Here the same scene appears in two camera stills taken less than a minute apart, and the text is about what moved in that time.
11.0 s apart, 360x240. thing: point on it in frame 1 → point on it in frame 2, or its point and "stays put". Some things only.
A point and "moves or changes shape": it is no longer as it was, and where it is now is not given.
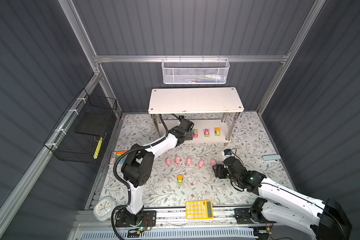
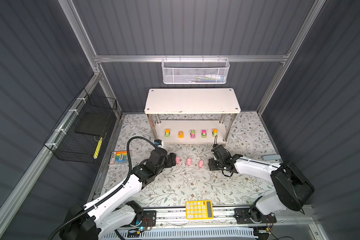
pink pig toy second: x=178 y=160 stays put
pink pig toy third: x=189 y=161 stays put
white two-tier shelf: x=213 y=111 stays put
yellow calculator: x=199 y=210 stays put
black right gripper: x=218 y=169 → x=211 y=164
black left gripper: x=189 y=135 → x=170 y=159
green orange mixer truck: x=180 y=181 moves or changes shape
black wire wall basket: x=79 y=135 stays put
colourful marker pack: x=115 y=155 stays put
